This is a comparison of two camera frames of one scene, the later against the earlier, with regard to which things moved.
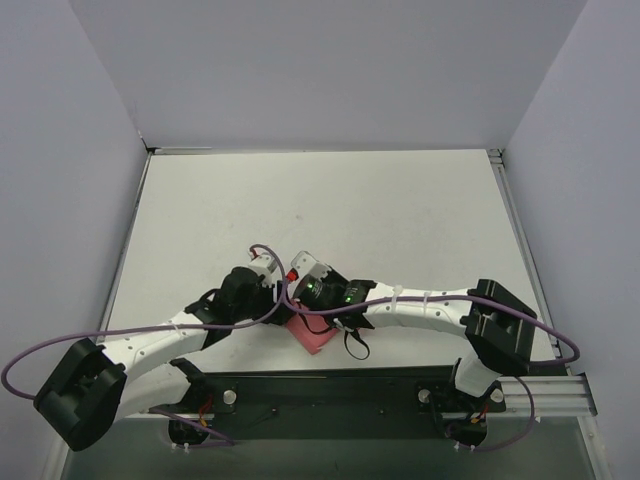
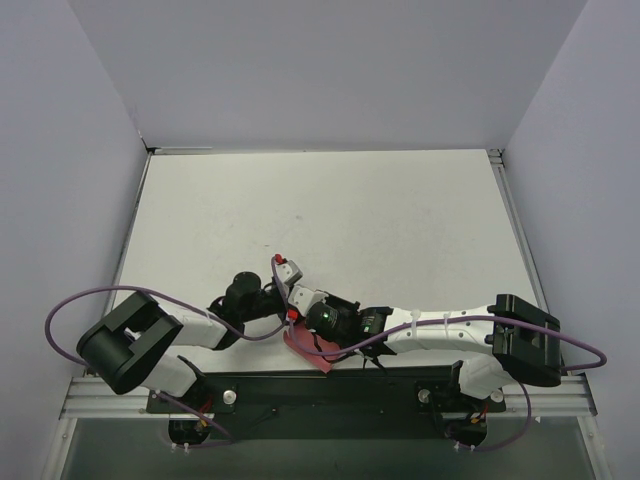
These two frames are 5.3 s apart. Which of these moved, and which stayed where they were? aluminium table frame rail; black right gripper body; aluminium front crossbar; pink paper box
Moved: pink paper box; black right gripper body
Stayed: aluminium table frame rail; aluminium front crossbar
